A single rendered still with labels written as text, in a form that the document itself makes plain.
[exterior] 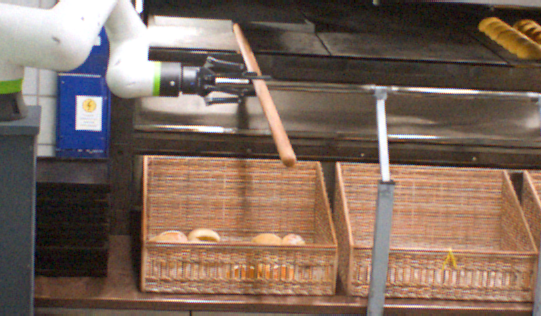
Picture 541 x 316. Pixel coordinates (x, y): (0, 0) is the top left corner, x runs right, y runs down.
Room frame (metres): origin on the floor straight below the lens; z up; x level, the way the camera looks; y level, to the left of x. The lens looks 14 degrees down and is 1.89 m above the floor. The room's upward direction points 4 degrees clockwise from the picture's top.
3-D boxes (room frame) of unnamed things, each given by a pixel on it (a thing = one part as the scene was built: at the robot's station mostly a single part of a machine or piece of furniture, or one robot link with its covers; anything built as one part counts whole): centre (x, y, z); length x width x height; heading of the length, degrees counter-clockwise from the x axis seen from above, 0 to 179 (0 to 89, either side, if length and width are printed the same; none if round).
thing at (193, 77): (3.38, 0.33, 1.20); 0.09 x 0.07 x 0.08; 98
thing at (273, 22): (4.58, 0.35, 1.19); 0.55 x 0.36 x 0.03; 98
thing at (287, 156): (3.47, 0.18, 1.20); 1.71 x 0.03 x 0.03; 8
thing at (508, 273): (3.75, -0.35, 0.72); 0.56 x 0.49 x 0.28; 97
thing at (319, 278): (3.67, 0.23, 0.72); 0.56 x 0.49 x 0.28; 99
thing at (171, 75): (3.38, 0.41, 1.20); 0.12 x 0.06 x 0.09; 8
